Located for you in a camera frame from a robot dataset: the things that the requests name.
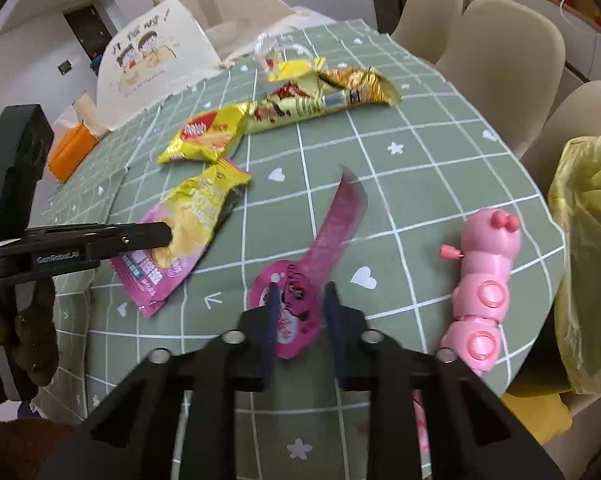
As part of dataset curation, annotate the pink spoon-shaped candy wrapper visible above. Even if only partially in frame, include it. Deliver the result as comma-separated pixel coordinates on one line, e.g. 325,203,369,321
248,167,367,360

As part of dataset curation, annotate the pink potato chips packet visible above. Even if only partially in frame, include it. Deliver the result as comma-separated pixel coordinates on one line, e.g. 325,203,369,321
113,159,252,318

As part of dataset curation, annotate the yellow nabati snack packet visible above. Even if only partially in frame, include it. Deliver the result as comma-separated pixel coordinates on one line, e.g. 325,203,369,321
156,102,250,165

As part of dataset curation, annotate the gold noodle wrapper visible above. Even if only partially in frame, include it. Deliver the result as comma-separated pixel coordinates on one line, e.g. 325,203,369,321
246,67,400,134

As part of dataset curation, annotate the yellow trash bag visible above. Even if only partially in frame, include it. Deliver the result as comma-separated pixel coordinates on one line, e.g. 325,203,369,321
547,136,601,394

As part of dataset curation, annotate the gloved left hand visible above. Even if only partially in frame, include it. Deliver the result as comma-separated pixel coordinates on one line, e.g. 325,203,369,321
0,278,60,387

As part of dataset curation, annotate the orange tissue box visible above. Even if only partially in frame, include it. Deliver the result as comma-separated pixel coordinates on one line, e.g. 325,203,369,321
48,122,99,183

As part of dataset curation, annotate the green grid tablecloth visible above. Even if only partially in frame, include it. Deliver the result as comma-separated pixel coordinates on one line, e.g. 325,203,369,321
34,21,565,479

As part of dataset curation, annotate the pink caterpillar toy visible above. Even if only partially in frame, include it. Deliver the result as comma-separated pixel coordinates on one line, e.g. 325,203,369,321
439,208,521,376

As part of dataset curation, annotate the yellow seat cushion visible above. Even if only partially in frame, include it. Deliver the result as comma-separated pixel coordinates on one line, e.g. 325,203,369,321
501,392,573,445

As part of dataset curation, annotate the white yellow gift box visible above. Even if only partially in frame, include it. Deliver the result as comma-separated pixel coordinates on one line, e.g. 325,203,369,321
254,32,326,82

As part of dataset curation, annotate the white mesh food cover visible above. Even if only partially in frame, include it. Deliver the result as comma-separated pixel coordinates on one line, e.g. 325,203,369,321
96,0,299,131

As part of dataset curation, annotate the beige chair middle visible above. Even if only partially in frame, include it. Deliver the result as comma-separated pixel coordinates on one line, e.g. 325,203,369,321
436,0,566,157

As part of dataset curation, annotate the beige chair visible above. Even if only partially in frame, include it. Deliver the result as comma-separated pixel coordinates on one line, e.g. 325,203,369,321
436,0,566,157
521,80,601,197
391,0,464,65

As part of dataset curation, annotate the beige chair near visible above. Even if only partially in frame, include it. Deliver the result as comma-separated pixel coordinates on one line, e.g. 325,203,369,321
521,80,601,197

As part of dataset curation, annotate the beige chair far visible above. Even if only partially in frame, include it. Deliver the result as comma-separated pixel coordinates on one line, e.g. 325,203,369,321
391,0,464,65

